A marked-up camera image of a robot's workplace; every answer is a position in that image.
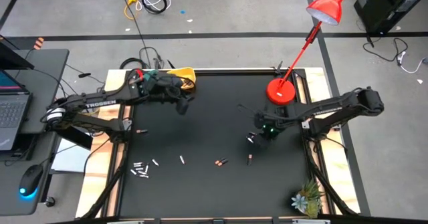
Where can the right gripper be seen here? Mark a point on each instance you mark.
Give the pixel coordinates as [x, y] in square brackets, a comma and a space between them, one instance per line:
[271, 123]

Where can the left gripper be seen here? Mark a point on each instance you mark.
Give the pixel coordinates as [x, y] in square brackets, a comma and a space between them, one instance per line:
[164, 90]

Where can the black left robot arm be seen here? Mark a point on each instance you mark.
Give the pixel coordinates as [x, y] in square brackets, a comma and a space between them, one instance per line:
[100, 104]

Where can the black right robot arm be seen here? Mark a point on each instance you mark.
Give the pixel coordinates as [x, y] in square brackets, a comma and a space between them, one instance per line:
[334, 107]

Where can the yellow plastic bin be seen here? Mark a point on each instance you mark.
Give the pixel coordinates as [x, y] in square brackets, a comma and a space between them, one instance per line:
[185, 72]

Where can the red desk lamp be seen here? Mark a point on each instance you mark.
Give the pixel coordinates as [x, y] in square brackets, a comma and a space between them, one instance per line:
[281, 92]

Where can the small succulent plant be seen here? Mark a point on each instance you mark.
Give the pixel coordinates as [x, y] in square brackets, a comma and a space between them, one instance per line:
[309, 194]

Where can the black computer desk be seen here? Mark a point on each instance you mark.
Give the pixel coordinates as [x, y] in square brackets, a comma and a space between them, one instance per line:
[50, 83]

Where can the orange black striped marker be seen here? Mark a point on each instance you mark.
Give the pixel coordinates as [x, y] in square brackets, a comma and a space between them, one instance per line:
[38, 43]

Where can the black desk caster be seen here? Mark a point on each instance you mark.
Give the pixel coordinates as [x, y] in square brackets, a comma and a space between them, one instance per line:
[50, 202]

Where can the black computer mouse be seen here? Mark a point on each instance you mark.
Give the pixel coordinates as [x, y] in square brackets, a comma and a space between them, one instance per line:
[31, 178]

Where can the dark laptop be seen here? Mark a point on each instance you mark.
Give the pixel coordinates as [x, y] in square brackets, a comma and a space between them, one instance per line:
[13, 113]

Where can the black computer tower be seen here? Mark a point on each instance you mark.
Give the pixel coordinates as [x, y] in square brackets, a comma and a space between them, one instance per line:
[378, 6]

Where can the black desk monitor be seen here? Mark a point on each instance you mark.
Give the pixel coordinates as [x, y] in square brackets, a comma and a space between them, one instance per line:
[10, 58]

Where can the black aluminium table frame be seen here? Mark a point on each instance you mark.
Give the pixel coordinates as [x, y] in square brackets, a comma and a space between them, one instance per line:
[207, 72]

